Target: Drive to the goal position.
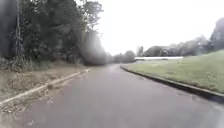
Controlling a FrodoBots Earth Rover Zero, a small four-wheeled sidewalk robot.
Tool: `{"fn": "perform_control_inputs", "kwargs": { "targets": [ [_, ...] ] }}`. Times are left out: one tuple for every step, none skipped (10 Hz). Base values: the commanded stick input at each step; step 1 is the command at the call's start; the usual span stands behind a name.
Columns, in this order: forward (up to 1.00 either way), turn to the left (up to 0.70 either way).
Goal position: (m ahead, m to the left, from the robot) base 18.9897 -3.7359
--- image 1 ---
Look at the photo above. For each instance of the pale concrete kerb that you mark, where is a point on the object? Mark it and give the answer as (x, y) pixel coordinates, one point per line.
(43, 86)

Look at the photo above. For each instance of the wood of dark trees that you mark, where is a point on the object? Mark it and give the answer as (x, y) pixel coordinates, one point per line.
(50, 30)

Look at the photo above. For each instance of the weedy grass verge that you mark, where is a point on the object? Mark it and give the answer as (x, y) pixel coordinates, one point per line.
(30, 80)

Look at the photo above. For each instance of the grass slope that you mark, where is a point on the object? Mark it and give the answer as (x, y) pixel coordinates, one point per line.
(196, 70)

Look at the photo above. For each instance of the dark kerb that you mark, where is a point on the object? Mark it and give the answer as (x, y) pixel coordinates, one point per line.
(173, 83)

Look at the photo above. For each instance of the long white low building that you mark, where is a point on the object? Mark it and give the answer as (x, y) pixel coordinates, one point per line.
(158, 58)

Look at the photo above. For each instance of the distant row of trees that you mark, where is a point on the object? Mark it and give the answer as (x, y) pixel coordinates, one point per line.
(186, 46)

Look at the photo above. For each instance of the leaf-strewn road edge strip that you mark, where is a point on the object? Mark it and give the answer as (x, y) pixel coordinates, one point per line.
(30, 100)

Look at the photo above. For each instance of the grey asphalt road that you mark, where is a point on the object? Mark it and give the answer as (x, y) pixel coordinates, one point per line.
(120, 100)

